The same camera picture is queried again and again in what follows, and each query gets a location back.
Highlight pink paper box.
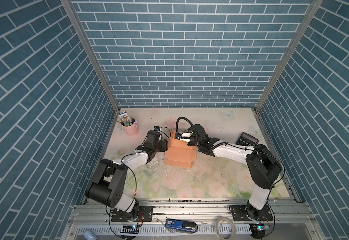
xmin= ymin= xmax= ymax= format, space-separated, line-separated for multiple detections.
xmin=164 ymin=131 xmax=196 ymax=169

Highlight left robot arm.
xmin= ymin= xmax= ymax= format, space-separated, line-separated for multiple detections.
xmin=85 ymin=130 xmax=168 ymax=214

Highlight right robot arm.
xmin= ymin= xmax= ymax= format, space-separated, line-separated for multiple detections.
xmin=186 ymin=124 xmax=282 ymax=211

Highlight pink pen holder cup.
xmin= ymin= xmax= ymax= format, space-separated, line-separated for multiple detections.
xmin=122 ymin=118 xmax=139 ymax=137

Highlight pens in cup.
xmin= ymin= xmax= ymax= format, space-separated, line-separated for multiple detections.
xmin=118 ymin=112 xmax=134 ymax=127

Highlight black Dexin desk calculator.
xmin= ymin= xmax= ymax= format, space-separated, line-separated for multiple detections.
xmin=235 ymin=132 xmax=259 ymax=147

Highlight left controller board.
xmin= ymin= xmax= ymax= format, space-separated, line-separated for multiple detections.
xmin=120 ymin=225 xmax=140 ymax=240

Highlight controller board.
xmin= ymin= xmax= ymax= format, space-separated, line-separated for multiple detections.
xmin=249 ymin=224 xmax=266 ymax=240
xmin=120 ymin=225 xmax=140 ymax=240

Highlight blue handheld device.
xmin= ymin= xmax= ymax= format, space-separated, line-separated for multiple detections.
xmin=165 ymin=219 xmax=198 ymax=233

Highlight right controller board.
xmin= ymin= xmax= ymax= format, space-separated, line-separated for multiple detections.
xmin=249 ymin=224 xmax=266 ymax=240

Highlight light blue object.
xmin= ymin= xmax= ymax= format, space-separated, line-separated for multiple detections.
xmin=83 ymin=229 xmax=97 ymax=240

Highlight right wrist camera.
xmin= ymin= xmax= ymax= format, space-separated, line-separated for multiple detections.
xmin=174 ymin=133 xmax=192 ymax=143

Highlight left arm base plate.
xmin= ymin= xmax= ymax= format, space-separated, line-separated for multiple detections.
xmin=110 ymin=206 xmax=154 ymax=223

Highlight coiled white cable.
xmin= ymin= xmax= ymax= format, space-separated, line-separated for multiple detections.
xmin=214 ymin=215 xmax=236 ymax=240

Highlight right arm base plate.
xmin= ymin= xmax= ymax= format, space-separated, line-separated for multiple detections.
xmin=228 ymin=204 xmax=274 ymax=222

